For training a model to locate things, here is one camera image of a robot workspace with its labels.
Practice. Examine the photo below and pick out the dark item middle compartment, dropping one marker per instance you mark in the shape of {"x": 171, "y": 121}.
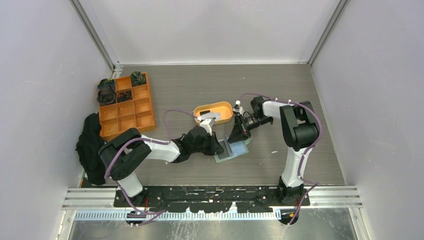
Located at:
{"x": 124, "y": 96}

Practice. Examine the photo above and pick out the black cloth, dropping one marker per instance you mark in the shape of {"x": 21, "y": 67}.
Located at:
{"x": 88, "y": 146}

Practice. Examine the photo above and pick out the orange oval tray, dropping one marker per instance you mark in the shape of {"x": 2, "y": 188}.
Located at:
{"x": 223, "y": 107}

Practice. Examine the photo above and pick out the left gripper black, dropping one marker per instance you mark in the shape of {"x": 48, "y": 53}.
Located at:
{"x": 215, "y": 147}

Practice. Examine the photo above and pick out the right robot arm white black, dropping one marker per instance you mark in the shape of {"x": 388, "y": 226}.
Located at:
{"x": 301, "y": 130}

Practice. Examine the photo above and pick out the dark rolled item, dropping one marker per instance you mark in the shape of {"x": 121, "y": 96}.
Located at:
{"x": 107, "y": 83}
{"x": 138, "y": 78}
{"x": 106, "y": 97}

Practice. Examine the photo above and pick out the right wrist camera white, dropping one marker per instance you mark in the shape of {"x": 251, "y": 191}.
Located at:
{"x": 237, "y": 108}

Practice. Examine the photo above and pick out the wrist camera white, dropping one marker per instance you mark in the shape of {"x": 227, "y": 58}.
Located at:
{"x": 237, "y": 108}
{"x": 206, "y": 123}

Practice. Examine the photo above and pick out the dark rolled item left lower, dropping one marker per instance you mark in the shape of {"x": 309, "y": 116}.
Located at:
{"x": 106, "y": 97}

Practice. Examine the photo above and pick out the white magnetic stripe card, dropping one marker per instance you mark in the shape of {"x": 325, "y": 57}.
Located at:
{"x": 213, "y": 115}

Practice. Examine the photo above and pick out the white grey card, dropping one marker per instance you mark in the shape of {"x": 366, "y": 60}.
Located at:
{"x": 227, "y": 153}

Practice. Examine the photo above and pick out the aluminium frame rail left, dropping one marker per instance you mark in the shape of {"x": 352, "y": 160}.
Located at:
{"x": 86, "y": 13}

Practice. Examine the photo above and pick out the dark rolled item top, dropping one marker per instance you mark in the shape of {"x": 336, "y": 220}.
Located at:
{"x": 138, "y": 78}

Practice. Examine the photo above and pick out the white slotted cable duct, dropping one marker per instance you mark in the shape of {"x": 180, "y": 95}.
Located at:
{"x": 130, "y": 215}

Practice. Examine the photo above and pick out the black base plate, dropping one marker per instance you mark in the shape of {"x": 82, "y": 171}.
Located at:
{"x": 210, "y": 199}

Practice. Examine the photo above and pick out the aluminium frame rail right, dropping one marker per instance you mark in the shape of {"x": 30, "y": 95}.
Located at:
{"x": 332, "y": 22}

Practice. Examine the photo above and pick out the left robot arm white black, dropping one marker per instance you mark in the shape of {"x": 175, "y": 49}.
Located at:
{"x": 125, "y": 153}

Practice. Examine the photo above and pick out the dark rolled item left upper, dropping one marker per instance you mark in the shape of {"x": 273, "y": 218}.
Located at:
{"x": 107, "y": 83}

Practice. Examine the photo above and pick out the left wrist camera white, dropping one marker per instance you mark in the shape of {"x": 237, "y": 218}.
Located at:
{"x": 206, "y": 123}

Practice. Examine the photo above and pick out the green card holder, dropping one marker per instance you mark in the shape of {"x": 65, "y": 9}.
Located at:
{"x": 238, "y": 149}

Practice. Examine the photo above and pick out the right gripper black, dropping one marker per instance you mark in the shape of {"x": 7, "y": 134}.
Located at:
{"x": 240, "y": 131}

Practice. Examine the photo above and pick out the aluminium frame rail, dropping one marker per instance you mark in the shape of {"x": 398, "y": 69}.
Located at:
{"x": 86, "y": 13}
{"x": 332, "y": 22}

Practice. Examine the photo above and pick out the small black card in tray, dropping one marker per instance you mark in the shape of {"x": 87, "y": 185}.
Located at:
{"x": 204, "y": 112}

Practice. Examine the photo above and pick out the orange compartment organizer box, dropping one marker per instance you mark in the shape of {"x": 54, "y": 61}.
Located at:
{"x": 136, "y": 111}

